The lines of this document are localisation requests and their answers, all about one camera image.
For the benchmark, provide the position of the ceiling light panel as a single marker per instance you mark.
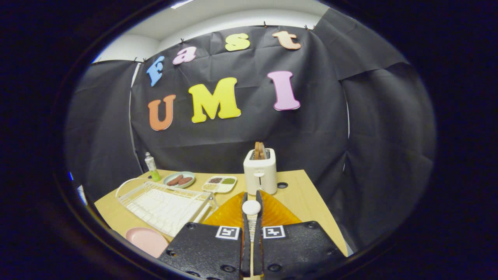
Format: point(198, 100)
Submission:
point(181, 4)

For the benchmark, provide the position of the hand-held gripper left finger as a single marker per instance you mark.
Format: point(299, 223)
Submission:
point(206, 252)

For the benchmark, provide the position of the brown toast slices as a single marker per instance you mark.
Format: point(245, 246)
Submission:
point(260, 149)

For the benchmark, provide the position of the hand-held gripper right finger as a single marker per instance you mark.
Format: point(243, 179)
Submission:
point(295, 249)

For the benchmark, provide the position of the white toaster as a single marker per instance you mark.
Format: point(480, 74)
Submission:
point(260, 175)

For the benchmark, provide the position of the white divided dish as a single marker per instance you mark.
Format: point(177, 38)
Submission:
point(221, 188)

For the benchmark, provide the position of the clear bottle with green liquid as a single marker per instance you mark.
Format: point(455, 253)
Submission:
point(151, 167)

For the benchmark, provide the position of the pink plate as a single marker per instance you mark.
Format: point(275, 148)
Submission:
point(146, 239)

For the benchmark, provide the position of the pale green plate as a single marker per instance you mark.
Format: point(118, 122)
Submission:
point(188, 174)

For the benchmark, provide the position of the brown sausage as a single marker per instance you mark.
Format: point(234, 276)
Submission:
point(185, 181)
point(174, 180)

